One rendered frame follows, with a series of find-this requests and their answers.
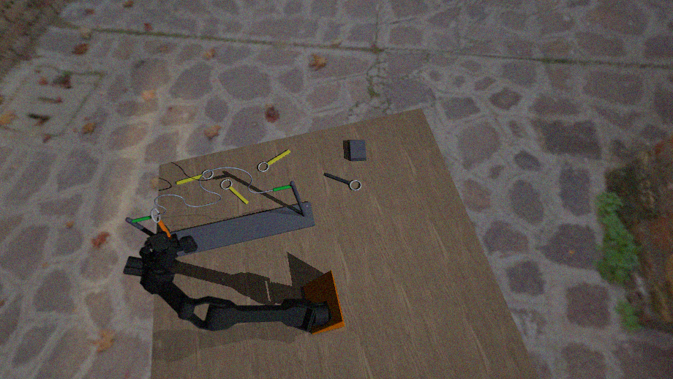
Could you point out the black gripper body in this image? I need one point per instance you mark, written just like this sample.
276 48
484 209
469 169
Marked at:
186 244

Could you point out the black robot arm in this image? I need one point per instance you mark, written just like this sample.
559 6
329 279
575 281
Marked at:
222 313

